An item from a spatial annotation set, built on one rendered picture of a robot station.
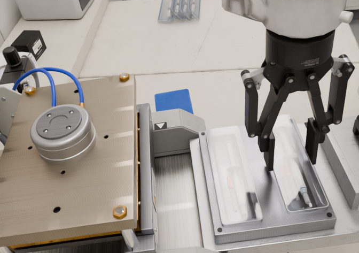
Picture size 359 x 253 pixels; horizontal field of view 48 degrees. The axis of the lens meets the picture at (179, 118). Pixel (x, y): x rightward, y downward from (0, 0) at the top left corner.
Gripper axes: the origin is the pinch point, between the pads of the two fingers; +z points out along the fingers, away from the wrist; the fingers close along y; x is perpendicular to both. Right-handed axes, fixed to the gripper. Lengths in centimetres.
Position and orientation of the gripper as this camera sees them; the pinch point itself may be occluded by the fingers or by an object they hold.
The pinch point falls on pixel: (290, 146)
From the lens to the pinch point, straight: 61.2
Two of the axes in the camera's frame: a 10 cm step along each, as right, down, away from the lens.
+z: 1.3, 7.2, 6.8
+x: -0.8, -6.7, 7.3
